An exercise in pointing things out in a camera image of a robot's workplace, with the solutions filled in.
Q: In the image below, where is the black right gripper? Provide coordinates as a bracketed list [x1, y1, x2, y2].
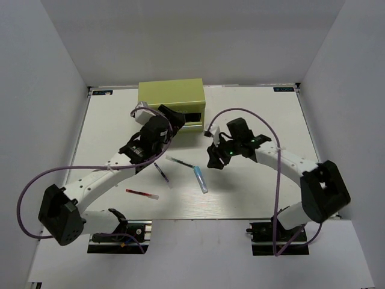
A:
[208, 134, 242, 170]

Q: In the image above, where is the blue highlighter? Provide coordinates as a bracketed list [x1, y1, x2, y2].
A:
[193, 166, 208, 194]

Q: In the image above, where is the green gel pen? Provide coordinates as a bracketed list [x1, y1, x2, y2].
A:
[165, 155, 195, 169]

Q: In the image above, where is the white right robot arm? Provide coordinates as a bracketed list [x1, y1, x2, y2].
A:
[204, 117, 351, 240]

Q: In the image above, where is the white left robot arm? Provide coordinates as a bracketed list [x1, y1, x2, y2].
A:
[38, 102, 185, 246]

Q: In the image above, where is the green metal drawer cabinet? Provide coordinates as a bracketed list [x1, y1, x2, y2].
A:
[138, 78, 206, 127]

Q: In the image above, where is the purple gel pen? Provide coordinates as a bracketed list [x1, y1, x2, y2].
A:
[153, 162, 173, 189]

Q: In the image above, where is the red gel pen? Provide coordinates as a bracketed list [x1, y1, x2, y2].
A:
[126, 189, 159, 200]

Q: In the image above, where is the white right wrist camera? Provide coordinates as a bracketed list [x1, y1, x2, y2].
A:
[203, 124, 220, 146]

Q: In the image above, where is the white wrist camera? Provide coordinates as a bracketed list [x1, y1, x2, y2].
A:
[203, 124, 220, 146]
[131, 101, 155, 126]

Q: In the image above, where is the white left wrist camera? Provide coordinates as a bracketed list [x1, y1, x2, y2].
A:
[131, 101, 155, 126]

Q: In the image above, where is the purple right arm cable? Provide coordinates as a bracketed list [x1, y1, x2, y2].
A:
[204, 107, 322, 257]

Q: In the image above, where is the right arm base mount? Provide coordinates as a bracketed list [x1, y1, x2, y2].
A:
[246, 222, 309, 256]

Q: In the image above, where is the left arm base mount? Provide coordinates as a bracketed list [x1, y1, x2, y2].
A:
[84, 209, 152, 255]

